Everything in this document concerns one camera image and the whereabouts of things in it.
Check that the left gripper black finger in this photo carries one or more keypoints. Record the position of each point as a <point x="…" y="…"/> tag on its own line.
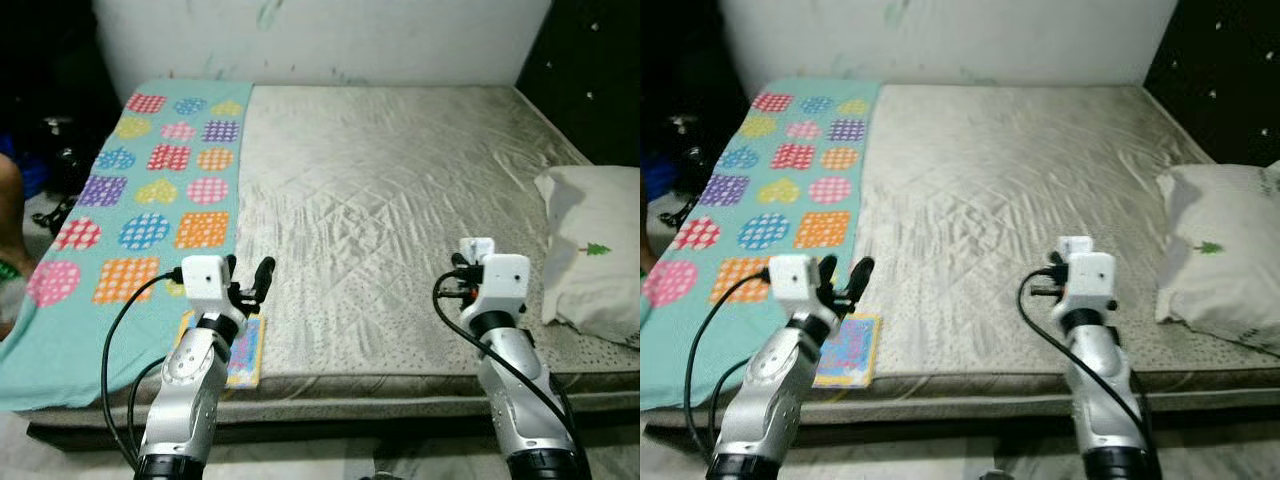
<point x="263" y="280"/>
<point x="861" y="280"/>
<point x="231" y="268"/>
<point x="825" y="268"/>

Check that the colourful children's book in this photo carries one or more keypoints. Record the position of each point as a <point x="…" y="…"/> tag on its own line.
<point x="250" y="350"/>
<point x="860" y="350"/>

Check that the white pillow with green tree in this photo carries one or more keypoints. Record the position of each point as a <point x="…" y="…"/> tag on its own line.
<point x="1220" y="290"/>
<point x="600" y="290"/>

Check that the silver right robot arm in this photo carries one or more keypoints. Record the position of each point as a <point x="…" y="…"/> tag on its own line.
<point x="1105" y="390"/>
<point x="525" y="400"/>

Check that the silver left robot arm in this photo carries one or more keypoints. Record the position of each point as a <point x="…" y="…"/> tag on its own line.
<point x="770" y="400"/>
<point x="185" y="400"/>

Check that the teal blanket with colourful shapes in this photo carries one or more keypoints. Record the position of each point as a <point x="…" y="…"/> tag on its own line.
<point x="150" y="300"/>
<point x="780" y="300"/>

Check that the white quilted mattress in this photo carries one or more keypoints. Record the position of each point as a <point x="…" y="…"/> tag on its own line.
<point x="1000" y="180"/>
<point x="400" y="180"/>

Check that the black stand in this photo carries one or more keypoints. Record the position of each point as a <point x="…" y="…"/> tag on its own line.
<point x="60" y="160"/>
<point x="685" y="160"/>

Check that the blue bag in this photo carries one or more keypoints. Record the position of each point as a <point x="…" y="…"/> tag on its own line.
<point x="35" y="165"/>
<point x="660" y="175"/>

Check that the person's bare leg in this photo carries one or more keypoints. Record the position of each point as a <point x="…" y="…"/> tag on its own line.
<point x="8" y="220"/>

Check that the black tufted headboard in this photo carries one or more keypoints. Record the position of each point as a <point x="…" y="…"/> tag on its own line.
<point x="1220" y="60"/>
<point x="590" y="60"/>

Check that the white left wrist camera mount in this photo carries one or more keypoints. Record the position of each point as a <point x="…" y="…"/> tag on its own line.
<point x="795" y="280"/>
<point x="205" y="280"/>

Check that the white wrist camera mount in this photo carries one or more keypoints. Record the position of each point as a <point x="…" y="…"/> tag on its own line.
<point x="1090" y="275"/>
<point x="205" y="280"/>
<point x="505" y="280"/>
<point x="795" y="280"/>

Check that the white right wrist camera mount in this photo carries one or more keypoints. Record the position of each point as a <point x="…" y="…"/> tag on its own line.
<point x="505" y="280"/>
<point x="1090" y="275"/>

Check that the dark bed frame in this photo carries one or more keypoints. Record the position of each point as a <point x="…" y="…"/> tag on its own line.
<point x="950" y="427"/>
<point x="350" y="427"/>

